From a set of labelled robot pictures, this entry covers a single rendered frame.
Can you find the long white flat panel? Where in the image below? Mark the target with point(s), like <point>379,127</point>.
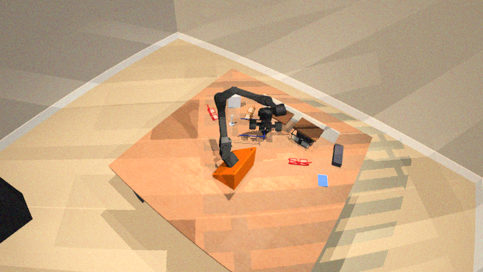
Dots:
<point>329,134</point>

